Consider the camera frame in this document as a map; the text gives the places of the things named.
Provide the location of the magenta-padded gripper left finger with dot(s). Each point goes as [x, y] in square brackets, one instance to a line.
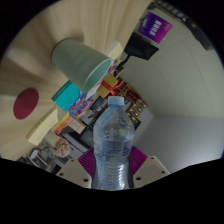
[75, 173]

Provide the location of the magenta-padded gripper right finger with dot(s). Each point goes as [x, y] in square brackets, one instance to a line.
[151, 171]

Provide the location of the clear plastic water bottle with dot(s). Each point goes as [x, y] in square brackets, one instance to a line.
[113, 146]

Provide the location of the orange standing box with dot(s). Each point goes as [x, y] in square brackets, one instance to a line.
[77, 125]

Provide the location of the yellow notepad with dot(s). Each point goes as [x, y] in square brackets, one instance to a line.
[41, 128]

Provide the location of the colourful picture book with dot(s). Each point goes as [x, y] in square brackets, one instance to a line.
[81, 105]

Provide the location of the teal book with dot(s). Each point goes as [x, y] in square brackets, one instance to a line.
[65, 96]

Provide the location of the yellow gift box red ribbon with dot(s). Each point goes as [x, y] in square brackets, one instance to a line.
[107, 85]

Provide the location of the pale green cup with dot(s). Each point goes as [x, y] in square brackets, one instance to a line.
[75, 61]

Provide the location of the black office chair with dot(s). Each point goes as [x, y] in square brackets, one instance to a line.
[140, 46]

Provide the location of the cream book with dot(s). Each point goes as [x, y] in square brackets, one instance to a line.
[115, 50]

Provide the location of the purple sign board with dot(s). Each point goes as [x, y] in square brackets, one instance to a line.
[156, 27]

